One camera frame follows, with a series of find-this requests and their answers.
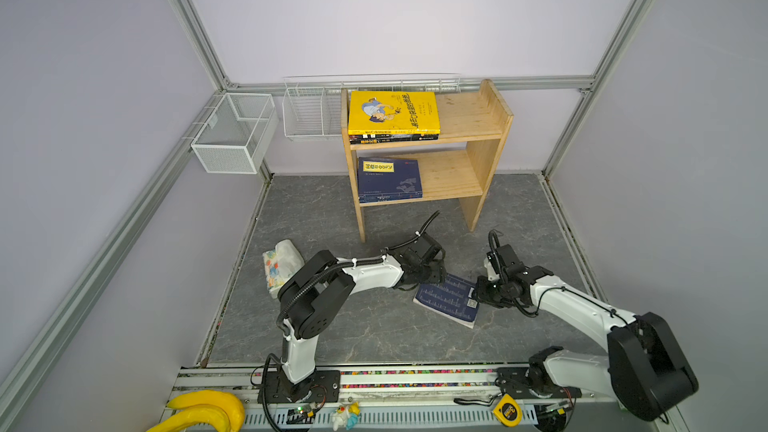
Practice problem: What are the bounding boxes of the yellow tape measure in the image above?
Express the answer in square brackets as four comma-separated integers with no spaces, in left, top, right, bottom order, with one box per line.
[492,394,523,427]

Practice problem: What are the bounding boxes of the small white toy figure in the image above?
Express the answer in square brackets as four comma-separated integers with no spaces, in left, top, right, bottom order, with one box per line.
[330,402,361,431]

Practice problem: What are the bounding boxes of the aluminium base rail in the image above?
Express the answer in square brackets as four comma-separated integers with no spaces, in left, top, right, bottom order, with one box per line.
[170,363,686,431]

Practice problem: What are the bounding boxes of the white mesh box basket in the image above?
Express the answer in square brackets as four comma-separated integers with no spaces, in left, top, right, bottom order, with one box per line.
[191,93,279,175]

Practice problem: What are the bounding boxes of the wooden two-tier bookshelf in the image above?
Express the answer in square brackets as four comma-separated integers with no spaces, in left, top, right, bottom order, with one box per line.
[340,79,514,242]

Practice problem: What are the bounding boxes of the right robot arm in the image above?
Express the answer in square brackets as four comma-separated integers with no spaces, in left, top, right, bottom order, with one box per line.
[474,231,700,422]

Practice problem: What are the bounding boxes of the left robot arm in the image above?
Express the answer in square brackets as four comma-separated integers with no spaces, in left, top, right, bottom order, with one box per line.
[260,212,447,402]

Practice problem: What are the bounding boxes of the navy notebook white lines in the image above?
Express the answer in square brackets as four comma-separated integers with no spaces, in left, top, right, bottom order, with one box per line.
[413,274,479,329]

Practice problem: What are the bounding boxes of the navy book yellow label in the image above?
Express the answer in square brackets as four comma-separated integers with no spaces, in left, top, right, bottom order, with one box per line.
[357,158,423,195]

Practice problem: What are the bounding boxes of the blue book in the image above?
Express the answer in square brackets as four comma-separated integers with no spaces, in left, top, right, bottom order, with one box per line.
[359,192,423,204]

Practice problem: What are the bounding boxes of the black wolf cover book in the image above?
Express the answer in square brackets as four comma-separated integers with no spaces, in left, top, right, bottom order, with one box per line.
[349,134,439,144]

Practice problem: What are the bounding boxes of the yellow banana toy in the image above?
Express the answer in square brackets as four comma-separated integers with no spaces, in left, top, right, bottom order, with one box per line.
[148,390,246,432]

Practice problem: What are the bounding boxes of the yellow folder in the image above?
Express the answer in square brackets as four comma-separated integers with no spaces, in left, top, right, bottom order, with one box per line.
[347,91,441,135]

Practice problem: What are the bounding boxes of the white wire rack basket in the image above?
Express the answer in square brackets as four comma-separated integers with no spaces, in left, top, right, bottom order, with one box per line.
[283,73,461,140]

